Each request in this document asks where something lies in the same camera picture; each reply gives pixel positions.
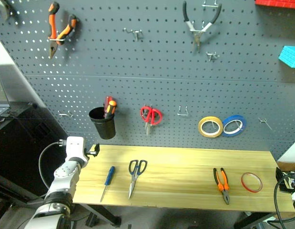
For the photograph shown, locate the yellow tape roll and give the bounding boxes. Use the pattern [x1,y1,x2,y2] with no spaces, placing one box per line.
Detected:
[197,116,224,138]

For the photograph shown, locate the black table leg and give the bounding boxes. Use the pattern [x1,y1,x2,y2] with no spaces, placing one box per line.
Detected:
[234,210,278,229]
[73,203,122,228]

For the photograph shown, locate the grey pegboard wall panel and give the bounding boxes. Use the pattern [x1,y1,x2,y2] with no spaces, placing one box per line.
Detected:
[0,0,295,161]

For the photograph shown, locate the blue tape roll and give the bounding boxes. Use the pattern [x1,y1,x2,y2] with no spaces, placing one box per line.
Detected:
[221,114,247,138]

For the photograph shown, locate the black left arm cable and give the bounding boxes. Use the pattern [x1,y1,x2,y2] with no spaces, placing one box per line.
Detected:
[38,140,67,191]

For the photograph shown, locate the orange black combination pliers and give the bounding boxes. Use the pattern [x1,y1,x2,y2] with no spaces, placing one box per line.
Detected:
[213,167,231,206]

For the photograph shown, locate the thin red tape roll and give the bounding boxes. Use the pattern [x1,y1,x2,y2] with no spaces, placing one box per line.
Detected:
[240,172,263,194]

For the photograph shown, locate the orange black handled screwdriver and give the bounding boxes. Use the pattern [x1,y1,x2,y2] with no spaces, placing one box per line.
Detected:
[106,100,118,119]

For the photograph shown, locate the orange black hanging pliers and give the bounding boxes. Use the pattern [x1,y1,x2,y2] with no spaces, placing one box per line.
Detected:
[47,1,79,60]

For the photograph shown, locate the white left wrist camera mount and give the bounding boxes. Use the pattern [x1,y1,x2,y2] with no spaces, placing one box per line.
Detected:
[65,136,89,166]

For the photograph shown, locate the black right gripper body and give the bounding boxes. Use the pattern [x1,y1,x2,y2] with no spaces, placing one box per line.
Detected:
[275,167,293,194]

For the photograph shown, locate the cyan storage bin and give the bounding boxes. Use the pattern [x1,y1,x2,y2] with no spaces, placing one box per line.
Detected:
[278,45,295,69]

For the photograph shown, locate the blue handled screwdriver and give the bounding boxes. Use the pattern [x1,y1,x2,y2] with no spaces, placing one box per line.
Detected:
[100,166,116,203]

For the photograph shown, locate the brown cardboard box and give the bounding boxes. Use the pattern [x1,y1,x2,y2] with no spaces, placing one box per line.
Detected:
[276,160,295,171]

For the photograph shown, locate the black cup holder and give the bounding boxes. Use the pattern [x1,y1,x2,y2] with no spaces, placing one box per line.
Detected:
[88,106,117,140]

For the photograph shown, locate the black blue handled scissors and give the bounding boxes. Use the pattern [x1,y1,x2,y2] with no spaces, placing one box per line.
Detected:
[128,159,148,199]

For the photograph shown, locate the black white needle-nose pliers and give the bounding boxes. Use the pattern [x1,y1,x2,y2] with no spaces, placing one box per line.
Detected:
[182,0,223,54]

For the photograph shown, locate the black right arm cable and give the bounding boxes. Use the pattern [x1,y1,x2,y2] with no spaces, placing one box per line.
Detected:
[266,175,295,229]

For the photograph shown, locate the black cabinet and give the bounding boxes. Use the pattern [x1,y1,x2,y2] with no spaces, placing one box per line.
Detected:
[0,101,68,198]

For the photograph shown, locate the grey tape roll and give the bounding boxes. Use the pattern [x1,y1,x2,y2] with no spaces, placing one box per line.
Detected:
[0,0,12,21]

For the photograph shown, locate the red storage bin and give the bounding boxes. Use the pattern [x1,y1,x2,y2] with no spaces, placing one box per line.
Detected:
[254,0,295,10]

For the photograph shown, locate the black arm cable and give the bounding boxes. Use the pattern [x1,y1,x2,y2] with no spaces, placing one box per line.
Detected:
[38,140,67,191]
[266,175,295,229]

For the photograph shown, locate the red handled scissors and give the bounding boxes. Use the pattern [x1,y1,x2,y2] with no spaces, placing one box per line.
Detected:
[140,104,163,135]

